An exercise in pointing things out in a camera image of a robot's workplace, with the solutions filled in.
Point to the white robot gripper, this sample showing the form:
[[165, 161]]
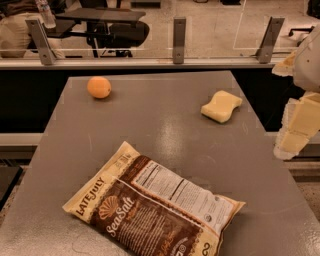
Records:
[[309, 68]]

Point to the yellow sponge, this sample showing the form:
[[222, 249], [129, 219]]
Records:
[[221, 106]]

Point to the brown sea salt chip bag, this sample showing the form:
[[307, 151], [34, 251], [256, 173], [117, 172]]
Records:
[[151, 210]]

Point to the black office chair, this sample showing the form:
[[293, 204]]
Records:
[[118, 38]]

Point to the orange fruit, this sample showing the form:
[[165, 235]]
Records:
[[99, 87]]

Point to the dark background desk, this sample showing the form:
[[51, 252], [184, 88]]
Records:
[[66, 21]]

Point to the clear plastic bottle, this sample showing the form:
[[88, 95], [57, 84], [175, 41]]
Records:
[[46, 13]]

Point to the person in beige trousers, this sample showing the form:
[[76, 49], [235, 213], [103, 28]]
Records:
[[14, 32]]

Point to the right grey metal bracket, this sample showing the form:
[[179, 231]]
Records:
[[265, 50]]

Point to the grey metal bracket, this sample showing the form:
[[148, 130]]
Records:
[[179, 29], [265, 50], [40, 39]]

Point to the middle grey metal bracket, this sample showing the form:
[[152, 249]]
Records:
[[179, 29]]

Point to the left grey metal bracket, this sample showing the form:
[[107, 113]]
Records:
[[40, 39]]

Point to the grey metal rail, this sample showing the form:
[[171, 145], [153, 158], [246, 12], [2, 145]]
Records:
[[112, 63]]

